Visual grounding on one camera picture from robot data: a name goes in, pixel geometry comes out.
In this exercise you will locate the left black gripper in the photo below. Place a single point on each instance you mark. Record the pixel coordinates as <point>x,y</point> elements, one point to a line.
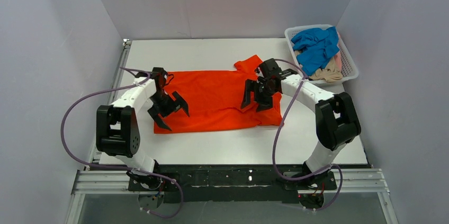
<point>165,108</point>

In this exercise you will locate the blue t shirt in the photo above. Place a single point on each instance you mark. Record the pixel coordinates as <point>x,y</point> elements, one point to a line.
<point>317,47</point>

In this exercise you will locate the beige t shirt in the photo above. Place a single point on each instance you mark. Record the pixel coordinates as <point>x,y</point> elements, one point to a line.
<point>326,74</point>

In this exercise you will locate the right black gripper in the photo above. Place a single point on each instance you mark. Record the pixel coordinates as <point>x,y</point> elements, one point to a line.
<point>262,91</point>

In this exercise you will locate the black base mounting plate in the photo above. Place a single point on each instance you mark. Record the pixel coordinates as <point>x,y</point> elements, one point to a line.
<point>226,183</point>

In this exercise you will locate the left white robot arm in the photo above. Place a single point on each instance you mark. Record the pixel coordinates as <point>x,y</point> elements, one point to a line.
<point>117,129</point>

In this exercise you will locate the aluminium frame rail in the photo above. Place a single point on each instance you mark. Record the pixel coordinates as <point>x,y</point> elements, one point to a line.
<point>364,197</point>

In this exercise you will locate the orange t shirt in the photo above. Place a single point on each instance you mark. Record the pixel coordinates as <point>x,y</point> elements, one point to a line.
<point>214,100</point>

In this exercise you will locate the white plastic basket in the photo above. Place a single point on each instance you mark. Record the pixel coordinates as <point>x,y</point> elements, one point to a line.
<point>349,70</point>

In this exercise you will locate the pink t shirt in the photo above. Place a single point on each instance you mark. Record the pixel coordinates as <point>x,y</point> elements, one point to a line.
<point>338,60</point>

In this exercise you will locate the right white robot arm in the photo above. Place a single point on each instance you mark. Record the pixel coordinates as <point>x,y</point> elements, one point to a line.
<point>336,120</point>

